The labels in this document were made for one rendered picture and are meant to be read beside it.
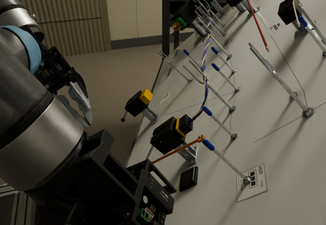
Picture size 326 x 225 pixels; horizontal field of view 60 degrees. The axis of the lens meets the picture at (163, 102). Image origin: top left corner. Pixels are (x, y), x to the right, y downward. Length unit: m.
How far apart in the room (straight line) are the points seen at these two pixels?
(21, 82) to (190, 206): 0.35
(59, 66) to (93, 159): 0.34
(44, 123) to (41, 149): 0.02
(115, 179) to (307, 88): 0.36
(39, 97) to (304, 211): 0.30
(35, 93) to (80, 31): 3.46
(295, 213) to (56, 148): 0.27
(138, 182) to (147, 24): 3.63
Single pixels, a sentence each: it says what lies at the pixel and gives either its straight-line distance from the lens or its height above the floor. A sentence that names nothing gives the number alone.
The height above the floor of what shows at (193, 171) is 1.07.
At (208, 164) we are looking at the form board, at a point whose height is 1.09.
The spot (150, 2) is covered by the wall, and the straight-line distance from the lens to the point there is 3.78.
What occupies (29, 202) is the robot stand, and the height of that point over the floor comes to 0.23.
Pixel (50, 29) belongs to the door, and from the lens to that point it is 3.68.
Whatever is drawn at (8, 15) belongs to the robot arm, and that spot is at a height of 1.31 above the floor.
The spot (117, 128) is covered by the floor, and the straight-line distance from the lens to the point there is 2.37.
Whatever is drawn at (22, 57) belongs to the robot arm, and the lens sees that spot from 0.40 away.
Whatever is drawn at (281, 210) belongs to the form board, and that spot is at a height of 1.17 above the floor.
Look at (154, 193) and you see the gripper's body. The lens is 0.29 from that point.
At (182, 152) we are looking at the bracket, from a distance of 0.57.
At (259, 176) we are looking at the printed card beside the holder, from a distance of 0.44.
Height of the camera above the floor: 1.46
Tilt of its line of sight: 33 degrees down
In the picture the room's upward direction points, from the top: straight up
